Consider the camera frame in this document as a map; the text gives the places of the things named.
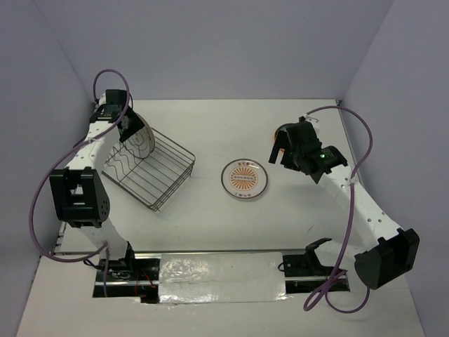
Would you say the white enamel plate green rim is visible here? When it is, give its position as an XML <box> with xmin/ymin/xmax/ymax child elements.
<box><xmin>124</xmin><ymin>114</ymin><xmax>156</xmax><ymax>159</ymax></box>

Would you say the white plate orange sunburst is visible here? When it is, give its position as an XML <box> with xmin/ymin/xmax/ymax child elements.
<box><xmin>220</xmin><ymin>158</ymin><xmax>269</xmax><ymax>200</ymax></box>

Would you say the green blue floral plate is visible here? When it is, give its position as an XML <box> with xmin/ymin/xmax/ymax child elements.
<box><xmin>274</xmin><ymin>123</ymin><xmax>293</xmax><ymax>137</ymax></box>

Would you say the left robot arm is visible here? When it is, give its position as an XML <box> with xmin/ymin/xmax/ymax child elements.
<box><xmin>49</xmin><ymin>89</ymin><xmax>144</xmax><ymax>280</ymax></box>

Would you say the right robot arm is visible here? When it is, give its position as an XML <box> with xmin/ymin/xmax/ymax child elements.
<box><xmin>269</xmin><ymin>117</ymin><xmax>420</xmax><ymax>290</ymax></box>

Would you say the silver foil tape sheet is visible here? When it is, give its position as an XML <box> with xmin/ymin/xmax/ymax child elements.
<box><xmin>158</xmin><ymin>252</ymin><xmax>288</xmax><ymax>304</ymax></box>

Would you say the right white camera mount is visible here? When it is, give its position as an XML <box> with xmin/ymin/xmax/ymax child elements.
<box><xmin>298</xmin><ymin>114</ymin><xmax>321</xmax><ymax>134</ymax></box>

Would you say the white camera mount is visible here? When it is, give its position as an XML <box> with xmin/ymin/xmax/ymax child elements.
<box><xmin>298</xmin><ymin>114</ymin><xmax>321</xmax><ymax>134</ymax></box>
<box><xmin>95</xmin><ymin>92</ymin><xmax>106</xmax><ymax>106</ymax></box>

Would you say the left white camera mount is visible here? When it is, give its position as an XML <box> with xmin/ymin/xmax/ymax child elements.
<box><xmin>95</xmin><ymin>92</ymin><xmax>106</xmax><ymax>106</ymax></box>

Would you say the metal wire dish rack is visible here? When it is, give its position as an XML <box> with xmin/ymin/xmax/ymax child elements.
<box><xmin>102</xmin><ymin>128</ymin><xmax>196</xmax><ymax>211</ymax></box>

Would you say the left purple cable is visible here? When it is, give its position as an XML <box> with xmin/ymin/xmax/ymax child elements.
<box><xmin>30</xmin><ymin>69</ymin><xmax>133</xmax><ymax>294</ymax></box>

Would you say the purple cable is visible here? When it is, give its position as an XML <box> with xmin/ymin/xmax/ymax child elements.
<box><xmin>30</xmin><ymin>69</ymin><xmax>133</xmax><ymax>294</ymax></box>
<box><xmin>303</xmin><ymin>105</ymin><xmax>373</xmax><ymax>313</ymax></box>

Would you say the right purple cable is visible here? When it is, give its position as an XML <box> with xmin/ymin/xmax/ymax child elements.
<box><xmin>303</xmin><ymin>105</ymin><xmax>373</xmax><ymax>313</ymax></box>

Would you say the metal base rail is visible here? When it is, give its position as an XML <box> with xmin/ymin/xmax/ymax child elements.
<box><xmin>92</xmin><ymin>248</ymin><xmax>333</xmax><ymax>305</ymax></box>

